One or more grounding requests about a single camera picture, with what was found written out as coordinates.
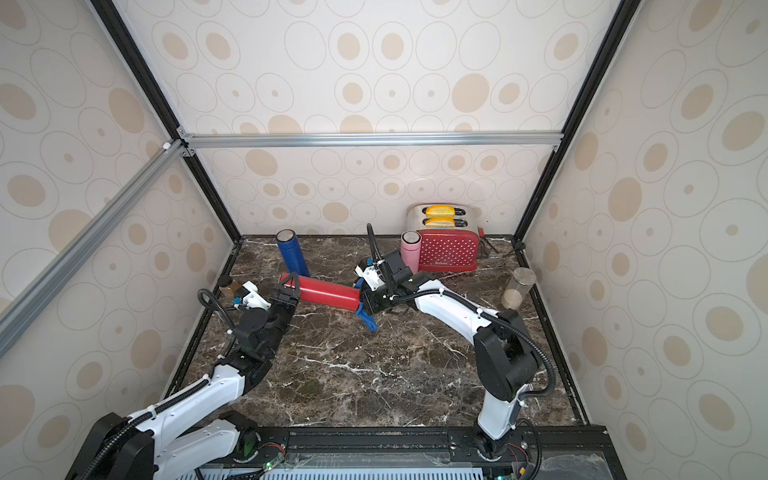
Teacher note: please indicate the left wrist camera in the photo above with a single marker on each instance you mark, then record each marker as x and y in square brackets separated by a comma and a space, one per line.
[247, 297]

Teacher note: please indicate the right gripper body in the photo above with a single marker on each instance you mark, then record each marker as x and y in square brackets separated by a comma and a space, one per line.
[372, 294]

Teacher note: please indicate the red thermos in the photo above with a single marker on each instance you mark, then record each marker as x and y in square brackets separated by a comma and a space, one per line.
[329, 294]

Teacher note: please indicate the left aluminium frame bar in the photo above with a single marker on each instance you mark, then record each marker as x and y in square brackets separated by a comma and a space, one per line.
[27, 307]

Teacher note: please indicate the right black frame post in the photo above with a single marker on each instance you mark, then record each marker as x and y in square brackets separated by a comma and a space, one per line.
[605, 54]

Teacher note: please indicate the rear yellow toast slice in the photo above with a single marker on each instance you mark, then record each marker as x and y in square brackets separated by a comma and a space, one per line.
[439, 211]

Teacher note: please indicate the yellow toast slice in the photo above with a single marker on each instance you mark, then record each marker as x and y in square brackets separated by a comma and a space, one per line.
[439, 211]
[439, 223]

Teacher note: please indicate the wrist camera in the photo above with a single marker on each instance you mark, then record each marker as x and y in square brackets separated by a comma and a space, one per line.
[247, 297]
[369, 275]

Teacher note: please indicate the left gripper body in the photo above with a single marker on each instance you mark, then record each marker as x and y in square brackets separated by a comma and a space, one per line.
[279, 316]

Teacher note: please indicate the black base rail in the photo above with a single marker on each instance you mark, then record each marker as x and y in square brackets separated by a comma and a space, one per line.
[423, 453]

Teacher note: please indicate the front yellow toast slice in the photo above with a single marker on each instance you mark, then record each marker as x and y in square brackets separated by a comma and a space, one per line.
[439, 223]

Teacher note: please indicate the left black frame post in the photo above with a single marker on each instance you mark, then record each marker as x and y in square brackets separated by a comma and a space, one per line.
[111, 19]

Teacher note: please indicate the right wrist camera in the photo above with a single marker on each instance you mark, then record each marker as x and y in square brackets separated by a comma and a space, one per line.
[369, 275]

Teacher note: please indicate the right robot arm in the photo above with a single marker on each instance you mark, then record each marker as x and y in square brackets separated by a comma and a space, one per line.
[510, 365]

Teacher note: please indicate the horizontal aluminium frame bar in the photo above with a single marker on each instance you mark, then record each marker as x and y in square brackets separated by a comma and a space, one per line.
[377, 139]

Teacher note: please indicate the blue cleaning cloth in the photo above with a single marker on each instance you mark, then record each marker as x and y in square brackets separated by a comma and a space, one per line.
[361, 312]

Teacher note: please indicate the pink thermos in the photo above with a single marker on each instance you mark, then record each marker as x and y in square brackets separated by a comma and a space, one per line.
[410, 249]

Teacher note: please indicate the black frame post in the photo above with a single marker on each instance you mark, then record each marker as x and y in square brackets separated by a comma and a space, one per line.
[605, 54]
[111, 19]

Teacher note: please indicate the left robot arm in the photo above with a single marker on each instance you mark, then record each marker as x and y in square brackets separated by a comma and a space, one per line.
[163, 440]

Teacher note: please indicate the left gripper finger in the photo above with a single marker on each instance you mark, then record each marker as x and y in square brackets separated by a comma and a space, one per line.
[282, 293]
[293, 291]

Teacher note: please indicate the small brown bottle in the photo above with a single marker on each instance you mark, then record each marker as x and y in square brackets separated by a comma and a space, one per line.
[228, 287]

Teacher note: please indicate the glass jar with powder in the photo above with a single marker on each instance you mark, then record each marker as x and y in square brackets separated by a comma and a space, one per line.
[518, 287]

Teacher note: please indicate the blue thermos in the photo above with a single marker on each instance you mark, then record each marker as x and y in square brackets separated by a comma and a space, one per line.
[292, 254]

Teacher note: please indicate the red polka dot toaster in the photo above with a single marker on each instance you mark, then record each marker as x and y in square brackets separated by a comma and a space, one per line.
[447, 250]

